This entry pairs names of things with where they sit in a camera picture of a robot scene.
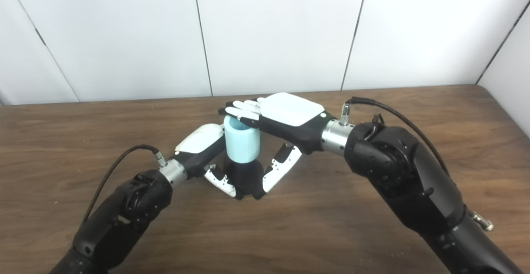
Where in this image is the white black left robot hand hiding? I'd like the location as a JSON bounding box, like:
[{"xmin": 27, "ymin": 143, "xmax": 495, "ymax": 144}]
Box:
[{"xmin": 159, "ymin": 123, "xmax": 243, "ymax": 200}]

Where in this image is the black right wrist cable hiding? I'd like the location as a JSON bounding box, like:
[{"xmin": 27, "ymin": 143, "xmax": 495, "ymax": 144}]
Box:
[{"xmin": 340, "ymin": 97, "xmax": 494, "ymax": 231}]

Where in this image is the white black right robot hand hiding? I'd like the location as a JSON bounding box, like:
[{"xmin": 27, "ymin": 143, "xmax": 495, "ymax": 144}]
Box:
[{"xmin": 218, "ymin": 92, "xmax": 354, "ymax": 200}]

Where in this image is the light-blue hose piece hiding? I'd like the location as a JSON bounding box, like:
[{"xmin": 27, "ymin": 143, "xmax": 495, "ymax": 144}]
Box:
[{"xmin": 224, "ymin": 115, "xmax": 261, "ymax": 163}]

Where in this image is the black flared nozzle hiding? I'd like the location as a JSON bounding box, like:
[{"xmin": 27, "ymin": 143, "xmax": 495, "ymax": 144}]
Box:
[{"xmin": 222, "ymin": 158, "xmax": 265, "ymax": 198}]

